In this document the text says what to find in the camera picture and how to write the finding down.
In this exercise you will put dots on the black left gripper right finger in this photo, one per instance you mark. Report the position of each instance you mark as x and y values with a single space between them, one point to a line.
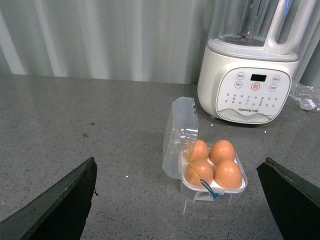
294 202

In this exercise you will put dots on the clear plastic egg box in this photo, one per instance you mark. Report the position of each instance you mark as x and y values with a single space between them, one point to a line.
182 129

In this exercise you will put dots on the white power cord plug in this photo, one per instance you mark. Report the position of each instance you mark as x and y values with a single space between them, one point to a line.
307 105

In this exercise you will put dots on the brown egg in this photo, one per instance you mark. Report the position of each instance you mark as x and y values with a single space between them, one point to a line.
200 151
222 150
228 175
199 169

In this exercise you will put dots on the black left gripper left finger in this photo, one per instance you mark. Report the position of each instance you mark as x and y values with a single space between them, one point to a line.
59 213

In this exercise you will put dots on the clear plastic bag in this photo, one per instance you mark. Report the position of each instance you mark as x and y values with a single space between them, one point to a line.
298 92

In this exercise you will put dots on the blue rubber band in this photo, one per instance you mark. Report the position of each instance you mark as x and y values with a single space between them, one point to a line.
209 188

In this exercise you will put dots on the white Joyoung blender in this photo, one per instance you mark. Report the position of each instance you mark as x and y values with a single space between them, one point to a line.
252 51

